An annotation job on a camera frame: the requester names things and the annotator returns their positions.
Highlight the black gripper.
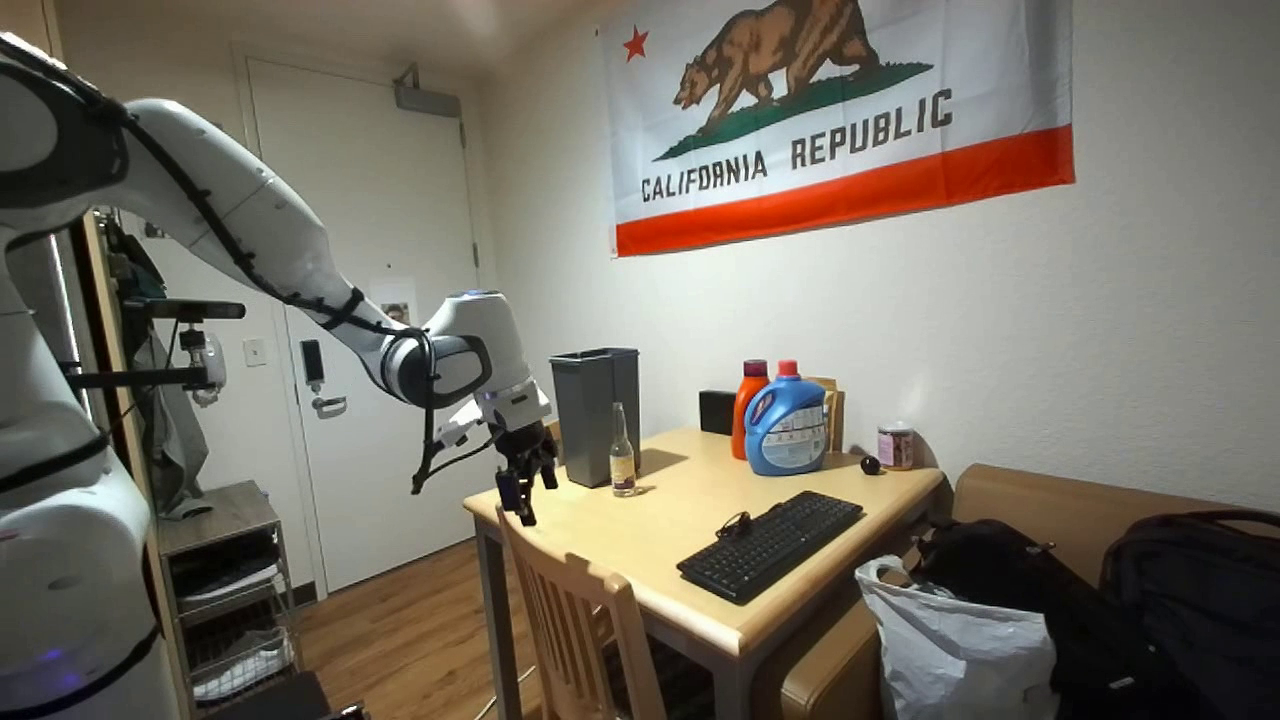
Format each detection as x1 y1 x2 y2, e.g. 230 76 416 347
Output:
493 422 562 534

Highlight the light wooden chair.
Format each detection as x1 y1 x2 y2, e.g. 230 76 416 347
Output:
495 512 672 720

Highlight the clear glass bottle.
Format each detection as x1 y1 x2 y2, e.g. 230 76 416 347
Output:
603 399 645 501

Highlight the gray trash bin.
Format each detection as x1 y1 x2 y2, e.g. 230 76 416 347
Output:
549 346 645 492

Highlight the light wooden table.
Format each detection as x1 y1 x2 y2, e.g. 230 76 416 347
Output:
461 426 953 720

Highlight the small black box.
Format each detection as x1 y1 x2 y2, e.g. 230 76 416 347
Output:
697 383 740 440

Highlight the orange detergent bottle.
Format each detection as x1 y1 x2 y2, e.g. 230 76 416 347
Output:
728 356 776 466

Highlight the black computer keyboard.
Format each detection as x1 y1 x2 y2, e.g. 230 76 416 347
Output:
672 490 866 608

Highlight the blue detergent bottle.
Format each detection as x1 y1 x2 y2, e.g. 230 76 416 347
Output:
740 356 837 479

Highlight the white room door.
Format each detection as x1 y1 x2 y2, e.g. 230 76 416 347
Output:
234 52 495 599

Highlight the gray shelf unit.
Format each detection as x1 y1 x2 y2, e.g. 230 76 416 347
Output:
147 477 335 720

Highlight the brown cardboard box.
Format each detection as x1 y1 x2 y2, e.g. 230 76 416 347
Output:
804 373 851 466

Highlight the gray hanging garment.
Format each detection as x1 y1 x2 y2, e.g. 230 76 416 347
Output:
102 215 217 521

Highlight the gray door closer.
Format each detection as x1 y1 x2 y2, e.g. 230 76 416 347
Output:
386 64 469 126

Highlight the white plastic bag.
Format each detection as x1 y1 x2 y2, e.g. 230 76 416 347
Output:
851 552 1062 720

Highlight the California Republic flag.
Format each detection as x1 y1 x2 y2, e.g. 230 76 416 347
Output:
596 0 1080 261

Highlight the black backpack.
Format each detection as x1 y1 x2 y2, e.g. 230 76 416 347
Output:
907 516 1151 720

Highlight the brown sofa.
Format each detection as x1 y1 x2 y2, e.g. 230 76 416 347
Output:
776 461 1280 720

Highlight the large black bag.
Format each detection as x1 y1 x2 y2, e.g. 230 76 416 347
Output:
1097 505 1280 720

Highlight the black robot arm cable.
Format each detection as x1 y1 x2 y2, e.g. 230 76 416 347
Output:
402 397 486 501

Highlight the black door handle lock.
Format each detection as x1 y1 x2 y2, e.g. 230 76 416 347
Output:
297 338 357 426

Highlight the black camera on stand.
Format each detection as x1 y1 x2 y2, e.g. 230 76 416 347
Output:
136 297 252 324

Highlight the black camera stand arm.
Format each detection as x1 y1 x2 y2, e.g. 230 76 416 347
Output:
58 320 230 408

